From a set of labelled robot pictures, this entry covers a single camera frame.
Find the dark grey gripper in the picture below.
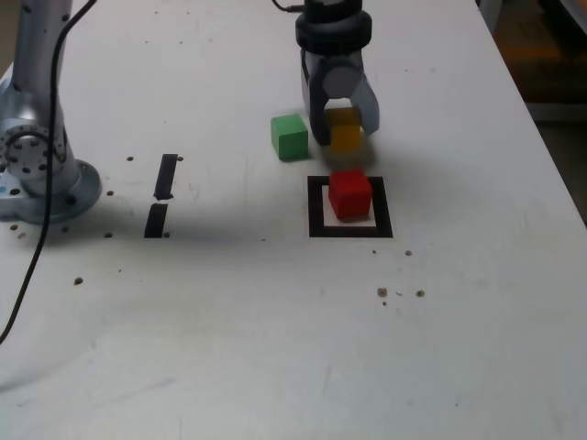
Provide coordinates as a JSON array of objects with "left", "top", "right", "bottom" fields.
[{"left": 300, "top": 48, "right": 382, "bottom": 147}]

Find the yellow cube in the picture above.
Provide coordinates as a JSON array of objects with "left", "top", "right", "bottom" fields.
[{"left": 324, "top": 107, "right": 364, "bottom": 152}]

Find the green cube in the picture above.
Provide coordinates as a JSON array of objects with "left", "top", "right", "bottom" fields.
[{"left": 270, "top": 114, "right": 309, "bottom": 161}]

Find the red cube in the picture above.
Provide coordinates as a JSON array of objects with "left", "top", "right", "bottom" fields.
[{"left": 327, "top": 168, "right": 371, "bottom": 221}]

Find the black tape square outline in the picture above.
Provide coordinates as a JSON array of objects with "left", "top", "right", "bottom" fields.
[{"left": 306, "top": 175, "right": 394, "bottom": 238}]

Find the black tape strip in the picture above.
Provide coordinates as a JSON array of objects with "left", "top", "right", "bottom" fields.
[{"left": 143, "top": 153, "right": 179, "bottom": 238}]

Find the grey metal beam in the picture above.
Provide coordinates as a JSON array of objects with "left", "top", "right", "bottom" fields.
[{"left": 526, "top": 101, "right": 587, "bottom": 123}]

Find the grey metal post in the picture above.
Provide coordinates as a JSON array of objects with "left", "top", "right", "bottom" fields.
[{"left": 476, "top": 0, "right": 504, "bottom": 33}]

